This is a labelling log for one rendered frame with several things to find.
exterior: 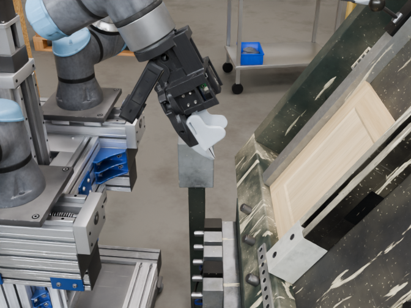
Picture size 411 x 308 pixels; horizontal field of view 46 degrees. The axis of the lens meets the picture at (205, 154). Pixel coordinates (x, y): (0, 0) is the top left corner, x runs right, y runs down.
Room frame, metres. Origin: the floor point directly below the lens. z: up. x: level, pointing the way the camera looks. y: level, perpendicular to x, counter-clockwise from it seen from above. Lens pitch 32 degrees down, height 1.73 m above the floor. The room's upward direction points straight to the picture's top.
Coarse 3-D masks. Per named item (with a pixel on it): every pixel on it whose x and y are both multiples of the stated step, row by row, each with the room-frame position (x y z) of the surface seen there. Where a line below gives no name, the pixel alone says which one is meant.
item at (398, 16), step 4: (372, 0) 1.12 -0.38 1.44; (376, 0) 1.11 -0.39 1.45; (380, 0) 1.11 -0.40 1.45; (384, 0) 1.11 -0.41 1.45; (368, 4) 1.13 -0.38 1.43; (372, 4) 1.11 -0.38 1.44; (376, 4) 1.11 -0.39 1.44; (380, 4) 1.11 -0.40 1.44; (384, 4) 1.11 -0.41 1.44; (372, 8) 1.11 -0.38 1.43; (376, 8) 1.11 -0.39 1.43; (380, 8) 1.11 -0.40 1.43; (384, 8) 1.13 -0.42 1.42; (388, 12) 1.15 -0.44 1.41; (392, 12) 1.15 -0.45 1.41; (392, 16) 1.16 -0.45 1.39; (396, 16) 1.16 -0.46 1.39; (400, 16) 1.17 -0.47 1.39; (392, 20) 1.17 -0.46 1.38; (396, 20) 1.17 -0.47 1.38
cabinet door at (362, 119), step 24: (360, 96) 1.11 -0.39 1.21; (336, 120) 1.12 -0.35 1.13; (360, 120) 1.03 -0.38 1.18; (384, 120) 0.95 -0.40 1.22; (312, 144) 1.13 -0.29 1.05; (336, 144) 1.04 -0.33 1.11; (360, 144) 0.96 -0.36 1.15; (288, 168) 1.14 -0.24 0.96; (312, 168) 1.05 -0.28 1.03; (336, 168) 0.96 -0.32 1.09; (288, 192) 1.05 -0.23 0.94; (312, 192) 0.97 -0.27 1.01; (288, 216) 0.96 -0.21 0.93
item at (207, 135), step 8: (192, 120) 0.64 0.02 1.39; (200, 120) 0.64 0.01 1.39; (192, 128) 0.64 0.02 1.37; (200, 128) 0.64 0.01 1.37; (208, 128) 0.64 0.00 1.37; (216, 128) 0.64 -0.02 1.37; (200, 136) 0.64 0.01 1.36; (208, 136) 0.64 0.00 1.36; (216, 136) 0.64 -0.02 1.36; (200, 144) 0.64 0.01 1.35; (208, 144) 0.64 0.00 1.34; (200, 152) 0.64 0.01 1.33; (208, 152) 0.65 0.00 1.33
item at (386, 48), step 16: (400, 32) 1.15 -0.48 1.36; (384, 48) 1.15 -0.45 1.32; (400, 48) 1.15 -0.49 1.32; (368, 64) 1.15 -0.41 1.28; (384, 64) 1.15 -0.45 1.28; (352, 80) 1.16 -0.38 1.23; (368, 80) 1.15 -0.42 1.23; (336, 96) 1.17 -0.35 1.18; (320, 112) 1.18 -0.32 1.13; (304, 128) 1.19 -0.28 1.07; (320, 128) 1.15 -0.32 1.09; (288, 144) 1.20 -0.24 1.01; (304, 144) 1.15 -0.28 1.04; (288, 160) 1.15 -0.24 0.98; (272, 176) 1.15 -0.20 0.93
